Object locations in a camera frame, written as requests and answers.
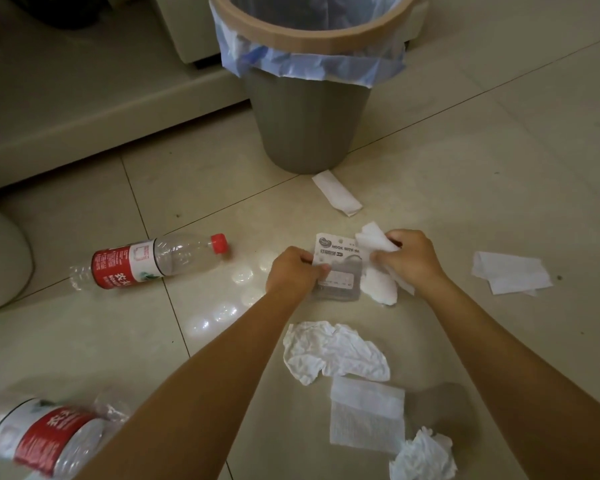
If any person's left hand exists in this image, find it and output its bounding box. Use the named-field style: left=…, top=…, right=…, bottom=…
left=265, top=246, right=332, bottom=297

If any person's right hand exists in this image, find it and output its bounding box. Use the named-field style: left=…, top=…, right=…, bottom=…
left=369, top=229, right=450, bottom=292

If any clear hook blister package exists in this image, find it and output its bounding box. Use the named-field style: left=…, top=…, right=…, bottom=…
left=312, top=233, right=365, bottom=302

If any white tissue sheet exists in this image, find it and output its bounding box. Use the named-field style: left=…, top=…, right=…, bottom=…
left=354, top=222, right=416, bottom=307

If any person's right forearm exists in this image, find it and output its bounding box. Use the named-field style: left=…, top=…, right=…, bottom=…
left=411, top=273, right=600, bottom=480

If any person's left forearm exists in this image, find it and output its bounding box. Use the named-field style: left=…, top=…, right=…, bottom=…
left=75, top=284, right=312, bottom=480

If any narrow folded white paper strip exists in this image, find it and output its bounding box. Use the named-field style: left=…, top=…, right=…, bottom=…
left=312, top=170, right=364, bottom=217

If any large crumpled white tissue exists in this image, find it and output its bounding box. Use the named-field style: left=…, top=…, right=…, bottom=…
left=282, top=321, right=391, bottom=387

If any folded white tissue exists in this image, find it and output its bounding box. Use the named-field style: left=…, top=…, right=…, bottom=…
left=471, top=251, right=554, bottom=297

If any grey trash bin tan rim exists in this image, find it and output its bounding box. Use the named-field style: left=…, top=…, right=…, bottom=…
left=208, top=0, right=417, bottom=175

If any flat square white tissue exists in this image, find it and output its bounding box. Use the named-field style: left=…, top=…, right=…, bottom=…
left=329, top=377, right=406, bottom=455

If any clear bottle with red cap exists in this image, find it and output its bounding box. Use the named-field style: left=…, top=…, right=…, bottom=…
left=69, top=233, right=230, bottom=292

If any small crumpled tissue ball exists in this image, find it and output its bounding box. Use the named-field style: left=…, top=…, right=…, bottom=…
left=388, top=427, right=458, bottom=480

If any blue white bin liner bag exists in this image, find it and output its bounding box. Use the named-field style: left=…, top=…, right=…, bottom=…
left=215, top=0, right=412, bottom=89

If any beige cabinet block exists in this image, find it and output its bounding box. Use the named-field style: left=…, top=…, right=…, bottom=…
left=149, top=0, right=222, bottom=66

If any beige furniture base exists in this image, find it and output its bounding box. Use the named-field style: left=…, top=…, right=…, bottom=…
left=0, top=0, right=253, bottom=195

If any white rounded object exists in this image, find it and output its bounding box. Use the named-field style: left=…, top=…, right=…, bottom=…
left=0, top=202, right=35, bottom=316

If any crushed clear bottle red label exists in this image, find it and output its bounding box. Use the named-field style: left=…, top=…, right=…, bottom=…
left=0, top=389, right=132, bottom=480

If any dark object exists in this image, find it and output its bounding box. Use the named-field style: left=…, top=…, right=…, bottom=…
left=5, top=0, right=108, bottom=31

